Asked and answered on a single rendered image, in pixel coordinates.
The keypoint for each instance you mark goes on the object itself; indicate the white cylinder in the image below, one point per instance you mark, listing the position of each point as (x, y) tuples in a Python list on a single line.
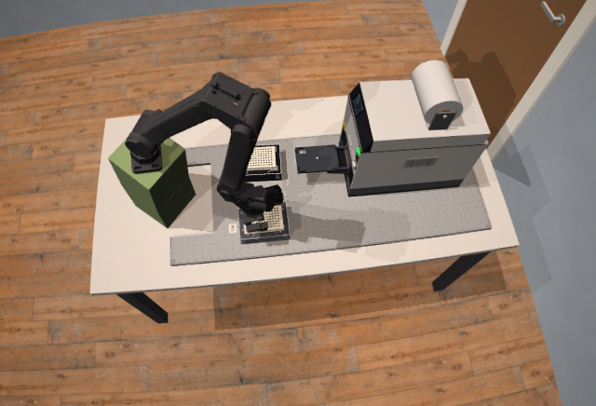
[(435, 89)]

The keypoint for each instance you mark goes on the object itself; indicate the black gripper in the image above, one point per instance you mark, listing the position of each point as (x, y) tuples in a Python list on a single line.
[(248, 220)]

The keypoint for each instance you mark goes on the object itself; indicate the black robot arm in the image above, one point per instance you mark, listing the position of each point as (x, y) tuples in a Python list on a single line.
[(245, 119)]

